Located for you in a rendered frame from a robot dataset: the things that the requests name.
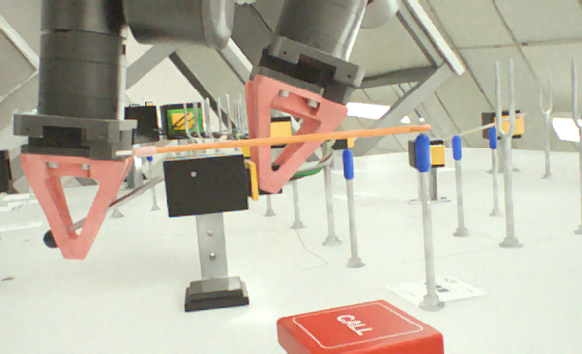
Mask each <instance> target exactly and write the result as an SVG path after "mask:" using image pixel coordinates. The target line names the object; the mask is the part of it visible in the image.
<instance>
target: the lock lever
mask: <svg viewBox="0 0 582 354"><path fill-rule="evenodd" d="M162 181H165V179H164V174H162V175H159V176H156V177H154V178H153V179H151V180H149V181H148V182H146V183H144V184H143V185H140V186H139V188H137V189H136V190H134V191H132V192H130V193H129V194H127V195H124V196H122V197H121V198H119V199H117V200H115V201H114V202H112V203H110V206H109V207H108V209H107V211H106V213H107V212H110V211H111V210H113V209H115V208H117V207H119V206H121V205H122V204H123V203H126V202H127V201H129V200H131V199H133V198H134V197H136V196H138V195H140V194H142V193H144V192H146V191H147V190H149V189H151V188H152V186H154V185H156V184H157V183H160V182H162ZM86 218H87V217H84V218H82V219H81V220H79V222H76V223H74V224H72V225H71V226H69V227H68V228H69V230H70V233H72V232H74V231H76V230H77V229H80V228H82V227H83V226H84V223H85V220H86Z"/></svg>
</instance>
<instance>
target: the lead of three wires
mask: <svg viewBox="0 0 582 354"><path fill-rule="evenodd" d="M320 145H321V146H322V147H324V148H325V156H324V158H323V159H322V160H320V161H319V162H318V163H317V164H316V165H314V166H311V167H307V169H303V170H299V171H296V173H295V174H294V175H293V176H292V177H291V178H290V179H289V181H293V180H298V179H301V178H303V177H307V176H313V175H316V174H318V173H320V172H321V171H322V170H323V169H324V167H325V166H327V165H328V164H329V163H330V162H331V157H332V155H333V150H332V147H331V143H330V142H327V141H324V142H322V143H321V144H320Z"/></svg>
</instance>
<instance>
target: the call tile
mask: <svg viewBox="0 0 582 354"><path fill-rule="evenodd" d="M276 327H277V340H278V343H279V345H280V346H281V348H282V349H283V350H284V351H286V352H287V353H288V354H445V352H444V336H443V334H442V332H441V331H439V330H436V329H434V328H433V327H431V326H429V325H428V324H427V323H425V322H423V321H420V320H418V319H417V318H415V317H413V316H411V315H410V314H408V313H405V312H403V311H402V309H400V308H398V307H396V306H395V305H393V304H391V303H388V302H387V301H385V300H382V299H381V300H376V301H370V302H364V303H359V304H352V305H346V306H341V307H334V308H328V309H323V310H316V311H310V312H306V313H299V315H293V316H288V317H281V318H279V319H277V322H276Z"/></svg>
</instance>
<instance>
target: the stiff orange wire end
mask: <svg viewBox="0 0 582 354"><path fill-rule="evenodd" d="M430 128H431V125H429V124H424V125H421V126H419V125H409V126H400V127H387V128H374V129H363V130H350V132H337V133H325V134H313V135H301V136H289V137H276V138H263V139H251V140H239V141H226V142H214V143H201V144H188V145H177V146H164V147H156V146H144V147H134V148H133V149H132V151H122V152H117V153H116V155H129V154H132V155H133V156H134V157H145V156H155V155H157V154H164V153H174V152H187V151H200V150H211V149H212V148H236V147H249V146H260V145H273V144H285V143H298V142H310V141H323V140H335V139H347V138H360V137H371V136H384V135H397V134H409V132H417V131H426V130H429V129H430Z"/></svg>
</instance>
